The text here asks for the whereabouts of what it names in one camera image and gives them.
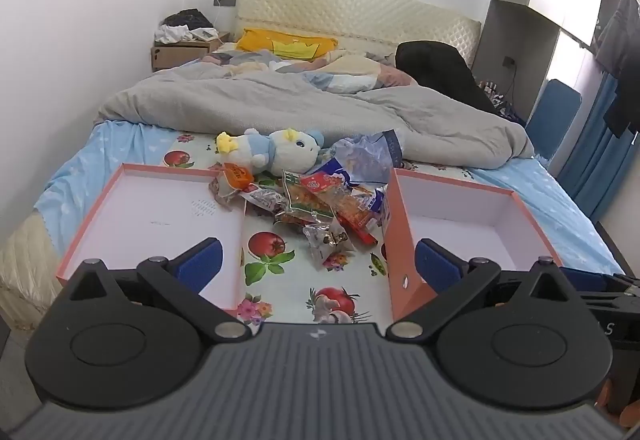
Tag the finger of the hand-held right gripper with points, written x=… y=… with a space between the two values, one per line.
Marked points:
x=590 y=280

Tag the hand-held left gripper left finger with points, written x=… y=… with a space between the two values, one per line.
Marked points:
x=205 y=262

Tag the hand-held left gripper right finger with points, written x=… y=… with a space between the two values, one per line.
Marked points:
x=435 y=265

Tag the deep pink cardboard box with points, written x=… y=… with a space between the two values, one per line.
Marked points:
x=400 y=240

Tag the orange snack packet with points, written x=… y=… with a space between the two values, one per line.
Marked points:
x=235 y=175

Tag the red bordered clear packet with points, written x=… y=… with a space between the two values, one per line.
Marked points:
x=357 y=210

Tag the small clear snack packet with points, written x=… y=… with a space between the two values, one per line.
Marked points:
x=327 y=240

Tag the green label snack packet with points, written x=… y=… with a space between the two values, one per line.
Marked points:
x=300 y=202

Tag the shallow pink box lid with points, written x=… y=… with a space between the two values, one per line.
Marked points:
x=150 y=220

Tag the blue white printed packet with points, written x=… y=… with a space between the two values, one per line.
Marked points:
x=378 y=205

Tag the brown packet white label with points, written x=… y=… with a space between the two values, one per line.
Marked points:
x=262 y=197

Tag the blue curtain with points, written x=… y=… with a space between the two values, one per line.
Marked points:
x=595 y=155

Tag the large clear plastic bag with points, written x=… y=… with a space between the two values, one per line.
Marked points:
x=365 y=155

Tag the white blue plush toy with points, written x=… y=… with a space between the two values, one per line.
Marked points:
x=285 y=153

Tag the blue packet orange picture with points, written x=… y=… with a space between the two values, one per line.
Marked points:
x=334 y=170

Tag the clear packet red label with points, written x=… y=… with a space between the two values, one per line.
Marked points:
x=320 y=182

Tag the light blue bedsheet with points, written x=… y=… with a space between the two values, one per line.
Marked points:
x=85 y=155

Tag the grey quilt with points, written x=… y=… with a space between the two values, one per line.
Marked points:
x=250 y=105

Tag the blue chair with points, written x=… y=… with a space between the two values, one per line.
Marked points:
x=550 y=120

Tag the cream bed base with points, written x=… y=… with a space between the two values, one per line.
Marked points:
x=25 y=270

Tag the black clothing heap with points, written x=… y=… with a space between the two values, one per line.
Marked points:
x=430 y=63

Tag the patterned pastel blanket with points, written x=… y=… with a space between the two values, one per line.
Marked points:
x=345 y=80

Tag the cardboard box nightstand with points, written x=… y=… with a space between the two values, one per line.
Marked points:
x=175 y=55

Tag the hanging dark clothing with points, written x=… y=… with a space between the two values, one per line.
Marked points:
x=622 y=60

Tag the yellow pillow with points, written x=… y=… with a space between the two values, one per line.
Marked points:
x=280 y=43

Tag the black clothes pile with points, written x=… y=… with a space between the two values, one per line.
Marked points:
x=187 y=18

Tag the cream padded headboard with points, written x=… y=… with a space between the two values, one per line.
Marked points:
x=360 y=15

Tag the black wall socket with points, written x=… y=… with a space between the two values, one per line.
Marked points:
x=509 y=62

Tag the grey wall socket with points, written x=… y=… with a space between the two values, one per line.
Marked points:
x=225 y=0

